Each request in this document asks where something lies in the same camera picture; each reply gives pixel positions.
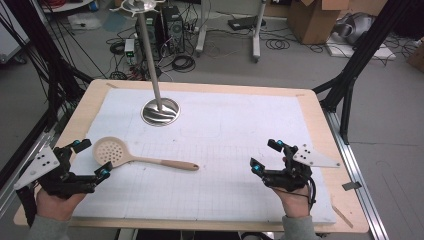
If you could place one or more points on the large cardboard box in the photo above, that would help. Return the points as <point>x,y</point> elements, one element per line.
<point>313,23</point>

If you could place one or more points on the tan tape strip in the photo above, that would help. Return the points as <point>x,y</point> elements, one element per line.
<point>342,216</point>

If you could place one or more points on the person's left hand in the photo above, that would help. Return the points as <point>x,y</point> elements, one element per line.
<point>56,206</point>

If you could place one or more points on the person's right hand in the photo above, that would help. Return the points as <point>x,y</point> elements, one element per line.
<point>295,203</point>

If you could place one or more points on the white grid mat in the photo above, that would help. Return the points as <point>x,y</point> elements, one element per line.
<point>213,160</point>

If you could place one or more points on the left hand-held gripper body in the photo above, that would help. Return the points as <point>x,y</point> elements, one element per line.
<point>63,185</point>

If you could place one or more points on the white panel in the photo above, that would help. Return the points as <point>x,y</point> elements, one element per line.
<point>10,40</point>

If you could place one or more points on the metal utensil stand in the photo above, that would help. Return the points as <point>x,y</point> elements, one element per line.
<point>160,111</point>

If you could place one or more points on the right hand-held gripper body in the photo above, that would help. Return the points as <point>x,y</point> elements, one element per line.
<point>295,176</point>

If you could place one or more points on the small brown box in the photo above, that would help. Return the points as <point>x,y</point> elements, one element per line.
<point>418,58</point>

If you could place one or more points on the beige slotted skimmer spoon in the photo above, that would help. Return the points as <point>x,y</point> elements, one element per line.
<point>113,154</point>

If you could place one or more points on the black computer tower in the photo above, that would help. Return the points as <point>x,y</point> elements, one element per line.
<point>173,30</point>

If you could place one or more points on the white stand leg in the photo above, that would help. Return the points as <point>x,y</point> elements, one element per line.
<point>256,33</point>
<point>201,30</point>

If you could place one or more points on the black metal frame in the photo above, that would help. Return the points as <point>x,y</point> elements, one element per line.
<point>50,66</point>
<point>363,50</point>

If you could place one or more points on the white flat board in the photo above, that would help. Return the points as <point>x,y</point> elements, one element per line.
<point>376,53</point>

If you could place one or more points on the small grey power supply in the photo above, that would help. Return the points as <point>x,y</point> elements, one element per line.
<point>130,50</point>

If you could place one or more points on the aluminium rail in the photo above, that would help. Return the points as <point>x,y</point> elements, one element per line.
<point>33,148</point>
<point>360,180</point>

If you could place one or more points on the flat black device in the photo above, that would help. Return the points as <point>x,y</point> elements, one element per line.
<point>243,22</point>

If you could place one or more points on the grey bag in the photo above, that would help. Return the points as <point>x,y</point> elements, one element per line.
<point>358,25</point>

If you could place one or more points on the black computer case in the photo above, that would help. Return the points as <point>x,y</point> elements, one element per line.
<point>156,31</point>

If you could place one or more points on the grey tape piece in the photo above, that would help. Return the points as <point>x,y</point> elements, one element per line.
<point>351,186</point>

